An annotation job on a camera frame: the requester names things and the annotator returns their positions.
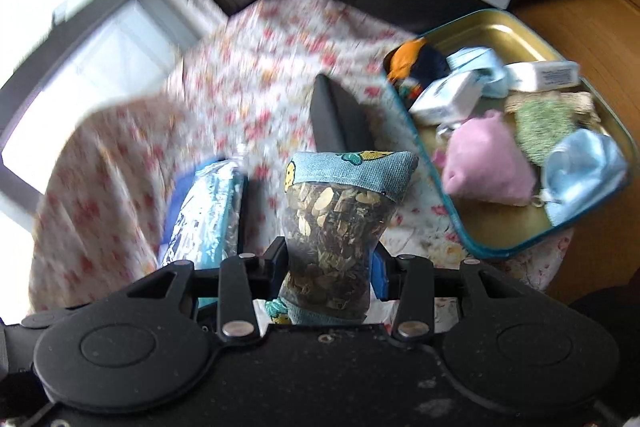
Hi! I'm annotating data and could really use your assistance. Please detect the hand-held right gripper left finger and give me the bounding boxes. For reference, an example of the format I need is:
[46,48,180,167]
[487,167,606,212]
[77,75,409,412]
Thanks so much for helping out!
[127,237,288,343]

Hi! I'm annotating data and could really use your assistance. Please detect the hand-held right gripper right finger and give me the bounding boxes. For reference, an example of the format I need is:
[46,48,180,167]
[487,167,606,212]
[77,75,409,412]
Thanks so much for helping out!
[372,247,551,343]

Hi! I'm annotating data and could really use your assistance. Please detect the herb sachet with blue cloth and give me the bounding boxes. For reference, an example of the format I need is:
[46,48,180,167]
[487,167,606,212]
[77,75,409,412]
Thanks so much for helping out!
[272,150,420,325]

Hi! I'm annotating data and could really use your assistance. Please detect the pink cloth pouch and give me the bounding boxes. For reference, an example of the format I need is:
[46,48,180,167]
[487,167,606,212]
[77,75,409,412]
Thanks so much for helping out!
[434,109,538,208]

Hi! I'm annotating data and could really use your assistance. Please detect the white tissue pack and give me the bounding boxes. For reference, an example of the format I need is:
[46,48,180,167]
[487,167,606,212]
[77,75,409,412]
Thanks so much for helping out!
[410,71,483,125]

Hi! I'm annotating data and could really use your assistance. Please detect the green loop scrubber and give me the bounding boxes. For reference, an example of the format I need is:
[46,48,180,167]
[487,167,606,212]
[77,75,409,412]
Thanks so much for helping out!
[515,99,576,165]

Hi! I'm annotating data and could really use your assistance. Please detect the orange and navy cloth pouch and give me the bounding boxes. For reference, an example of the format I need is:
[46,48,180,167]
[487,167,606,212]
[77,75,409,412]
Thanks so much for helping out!
[387,38,451,88]

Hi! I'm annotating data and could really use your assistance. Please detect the light blue satin pouch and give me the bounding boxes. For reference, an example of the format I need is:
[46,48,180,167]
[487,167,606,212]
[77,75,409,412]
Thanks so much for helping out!
[541,129,628,225]

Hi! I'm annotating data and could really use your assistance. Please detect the white rectangular pack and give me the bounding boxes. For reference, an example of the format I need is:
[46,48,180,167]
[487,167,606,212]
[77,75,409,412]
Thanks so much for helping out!
[505,61,581,94]

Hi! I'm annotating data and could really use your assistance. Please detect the beige knitted cloth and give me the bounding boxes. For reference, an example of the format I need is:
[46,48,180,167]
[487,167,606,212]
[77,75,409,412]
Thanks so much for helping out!
[505,91,596,125]

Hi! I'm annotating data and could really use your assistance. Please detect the gold tin tray teal rim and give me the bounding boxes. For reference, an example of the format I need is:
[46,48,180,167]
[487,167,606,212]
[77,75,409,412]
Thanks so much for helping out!
[382,9,628,262]

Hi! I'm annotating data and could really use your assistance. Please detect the blue plastic packet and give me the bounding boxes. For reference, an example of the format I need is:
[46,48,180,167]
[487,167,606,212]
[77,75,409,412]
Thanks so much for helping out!
[160,158,248,270]

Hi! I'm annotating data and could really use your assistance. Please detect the black slab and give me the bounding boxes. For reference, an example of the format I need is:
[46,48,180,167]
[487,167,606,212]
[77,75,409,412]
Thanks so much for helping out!
[309,74,376,154]

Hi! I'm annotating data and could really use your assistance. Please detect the floral cloth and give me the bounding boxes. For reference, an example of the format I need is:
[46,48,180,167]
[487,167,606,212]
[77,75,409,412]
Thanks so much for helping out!
[27,0,573,313]

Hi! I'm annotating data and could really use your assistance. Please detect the window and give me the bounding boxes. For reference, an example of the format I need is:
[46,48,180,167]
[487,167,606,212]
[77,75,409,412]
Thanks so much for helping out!
[0,0,226,188]

